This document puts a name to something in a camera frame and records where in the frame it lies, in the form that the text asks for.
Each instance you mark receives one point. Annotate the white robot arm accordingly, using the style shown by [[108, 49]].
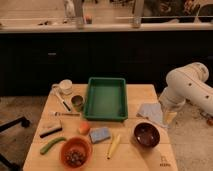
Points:
[[186, 83]]

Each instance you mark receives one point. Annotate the paper cup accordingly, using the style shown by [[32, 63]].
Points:
[[77, 102]]

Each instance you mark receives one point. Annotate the white measuring cup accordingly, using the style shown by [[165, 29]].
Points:
[[64, 86]]

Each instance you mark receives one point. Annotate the green pepper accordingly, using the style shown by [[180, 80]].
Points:
[[50, 144]]

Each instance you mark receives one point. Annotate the green plastic tray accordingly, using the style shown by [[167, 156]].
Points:
[[106, 99]]

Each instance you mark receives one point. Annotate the orange toy fruit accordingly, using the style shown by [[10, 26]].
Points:
[[84, 128]]

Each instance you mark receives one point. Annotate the blue sponge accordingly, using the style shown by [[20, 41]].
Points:
[[99, 134]]

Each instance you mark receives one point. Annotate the black white marker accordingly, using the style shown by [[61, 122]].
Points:
[[62, 101]]

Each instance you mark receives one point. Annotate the grey blue cloth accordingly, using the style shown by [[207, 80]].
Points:
[[153, 112]]

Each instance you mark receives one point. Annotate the small brush tool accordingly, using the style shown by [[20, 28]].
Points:
[[64, 114]]

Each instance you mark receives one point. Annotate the dark brown bowl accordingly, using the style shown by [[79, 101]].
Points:
[[147, 135]]

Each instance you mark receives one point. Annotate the orange bowl with nuts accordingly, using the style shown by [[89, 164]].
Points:
[[75, 154]]

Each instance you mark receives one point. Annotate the dark cabinet counter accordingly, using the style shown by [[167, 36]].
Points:
[[32, 59]]

